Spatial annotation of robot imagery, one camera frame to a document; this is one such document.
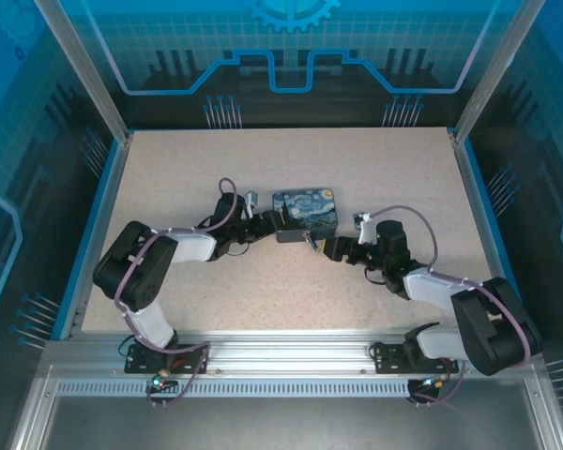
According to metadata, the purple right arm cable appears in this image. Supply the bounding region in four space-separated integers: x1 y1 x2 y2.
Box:
364 203 534 407

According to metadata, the starry night print tin box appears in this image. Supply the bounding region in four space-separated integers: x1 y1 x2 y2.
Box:
271 186 339 245

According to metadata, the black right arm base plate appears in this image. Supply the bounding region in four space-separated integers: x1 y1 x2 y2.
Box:
369 341 461 375

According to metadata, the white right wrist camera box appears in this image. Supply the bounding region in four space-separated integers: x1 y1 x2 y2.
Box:
352 211 380 246

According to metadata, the aluminium table side rail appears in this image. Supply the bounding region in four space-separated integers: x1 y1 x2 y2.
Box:
59 130 135 339
448 128 522 339

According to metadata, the steel sheet panel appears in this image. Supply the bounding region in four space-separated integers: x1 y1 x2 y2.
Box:
8 365 563 450

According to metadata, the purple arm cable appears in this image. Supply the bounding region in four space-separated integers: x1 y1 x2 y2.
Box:
364 203 534 407
113 177 241 407

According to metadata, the slotted grey cable duct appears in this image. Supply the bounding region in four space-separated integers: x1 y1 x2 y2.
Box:
54 380 532 398

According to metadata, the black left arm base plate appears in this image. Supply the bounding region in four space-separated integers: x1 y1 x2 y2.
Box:
124 342 211 375

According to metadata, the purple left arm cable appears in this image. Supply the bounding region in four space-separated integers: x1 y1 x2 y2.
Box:
113 177 241 407

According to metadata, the aluminium frame post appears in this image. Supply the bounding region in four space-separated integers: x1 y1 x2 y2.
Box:
451 0 546 144
33 0 133 144

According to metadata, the aluminium mounting rail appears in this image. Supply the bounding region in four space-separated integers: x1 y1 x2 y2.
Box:
40 329 541 377

